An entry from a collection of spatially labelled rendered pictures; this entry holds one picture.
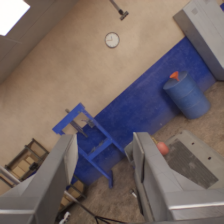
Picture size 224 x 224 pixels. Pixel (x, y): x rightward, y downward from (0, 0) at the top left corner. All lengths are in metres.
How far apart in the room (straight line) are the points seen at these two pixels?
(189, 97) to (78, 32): 2.69
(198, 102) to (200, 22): 1.55
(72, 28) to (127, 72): 1.53
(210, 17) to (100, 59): 2.33
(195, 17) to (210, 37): 0.49
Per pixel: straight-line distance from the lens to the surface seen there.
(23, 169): 4.61
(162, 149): 1.06
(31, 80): 4.14
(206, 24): 3.84
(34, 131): 4.43
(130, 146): 3.39
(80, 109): 3.37
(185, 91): 3.40
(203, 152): 0.95
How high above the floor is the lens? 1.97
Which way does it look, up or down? 12 degrees down
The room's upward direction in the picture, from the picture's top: 43 degrees counter-clockwise
